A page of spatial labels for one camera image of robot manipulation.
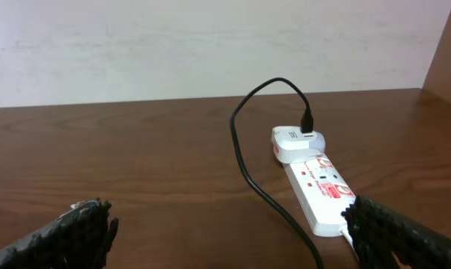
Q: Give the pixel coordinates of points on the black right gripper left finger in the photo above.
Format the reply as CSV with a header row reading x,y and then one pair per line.
x,y
79,238

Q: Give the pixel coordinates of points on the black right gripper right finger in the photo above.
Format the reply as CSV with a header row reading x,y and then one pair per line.
x,y
383,238

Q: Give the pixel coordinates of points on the white USB charger adapter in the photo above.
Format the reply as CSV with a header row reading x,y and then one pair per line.
x,y
290,145

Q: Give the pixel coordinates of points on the white power strip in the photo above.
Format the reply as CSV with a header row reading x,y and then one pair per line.
x,y
322,193

